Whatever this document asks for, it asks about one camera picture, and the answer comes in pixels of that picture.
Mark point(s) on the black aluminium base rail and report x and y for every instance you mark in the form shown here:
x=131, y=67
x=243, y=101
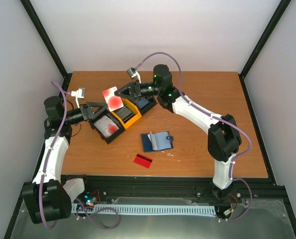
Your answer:
x=197, y=189

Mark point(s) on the light blue cable duct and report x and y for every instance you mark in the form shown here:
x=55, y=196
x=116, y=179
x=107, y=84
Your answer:
x=154, y=210

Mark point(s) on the right black frame post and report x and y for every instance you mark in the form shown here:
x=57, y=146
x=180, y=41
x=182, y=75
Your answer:
x=273, y=22

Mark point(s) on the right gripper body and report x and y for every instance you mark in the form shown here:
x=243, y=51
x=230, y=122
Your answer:
x=152, y=91

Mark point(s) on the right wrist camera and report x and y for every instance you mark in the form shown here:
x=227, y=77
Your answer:
x=134, y=75

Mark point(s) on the red black-stripe credit card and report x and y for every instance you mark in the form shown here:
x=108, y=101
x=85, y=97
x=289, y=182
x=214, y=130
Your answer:
x=143, y=161

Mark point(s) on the blue leather card holder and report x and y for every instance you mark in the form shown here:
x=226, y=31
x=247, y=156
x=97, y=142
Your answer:
x=154, y=142

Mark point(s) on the white red card stack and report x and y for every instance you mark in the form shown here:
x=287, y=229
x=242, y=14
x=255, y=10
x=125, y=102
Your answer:
x=106, y=126

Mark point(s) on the right black bin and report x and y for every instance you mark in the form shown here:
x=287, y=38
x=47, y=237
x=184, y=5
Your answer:
x=148, y=107

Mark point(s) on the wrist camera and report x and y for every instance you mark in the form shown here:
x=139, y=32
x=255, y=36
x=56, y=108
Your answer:
x=78, y=94
x=134, y=75

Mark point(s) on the left black bin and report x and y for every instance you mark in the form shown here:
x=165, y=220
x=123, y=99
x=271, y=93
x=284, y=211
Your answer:
x=115, y=135

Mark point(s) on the black bin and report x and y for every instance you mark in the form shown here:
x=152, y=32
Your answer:
x=148, y=107
x=115, y=135

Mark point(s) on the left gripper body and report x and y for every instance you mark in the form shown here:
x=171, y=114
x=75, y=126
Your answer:
x=78, y=118

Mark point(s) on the dark card stack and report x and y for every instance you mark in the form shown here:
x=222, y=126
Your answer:
x=125, y=114

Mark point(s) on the blue card stack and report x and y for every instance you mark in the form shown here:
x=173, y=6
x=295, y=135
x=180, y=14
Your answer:
x=142, y=103

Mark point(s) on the left black frame post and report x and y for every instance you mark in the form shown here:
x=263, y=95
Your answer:
x=32, y=14

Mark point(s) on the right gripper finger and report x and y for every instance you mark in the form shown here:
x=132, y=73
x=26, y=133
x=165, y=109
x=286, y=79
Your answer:
x=130, y=96
x=130, y=89

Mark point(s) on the black frame post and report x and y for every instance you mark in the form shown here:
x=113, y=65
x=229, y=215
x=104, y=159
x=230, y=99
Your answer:
x=32, y=14
x=273, y=22

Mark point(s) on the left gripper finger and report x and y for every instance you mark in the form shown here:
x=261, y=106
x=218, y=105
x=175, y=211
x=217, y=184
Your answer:
x=98, y=115
x=97, y=107

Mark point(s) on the yellow middle bin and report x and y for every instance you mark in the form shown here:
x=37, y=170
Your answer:
x=134, y=109

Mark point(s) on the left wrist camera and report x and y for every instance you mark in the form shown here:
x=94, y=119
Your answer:
x=78, y=94

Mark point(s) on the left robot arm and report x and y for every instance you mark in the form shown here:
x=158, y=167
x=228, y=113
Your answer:
x=45, y=197

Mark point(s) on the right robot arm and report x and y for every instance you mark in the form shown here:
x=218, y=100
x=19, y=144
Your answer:
x=223, y=137

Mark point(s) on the white red credit card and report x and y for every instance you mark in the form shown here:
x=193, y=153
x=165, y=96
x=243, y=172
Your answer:
x=113, y=102

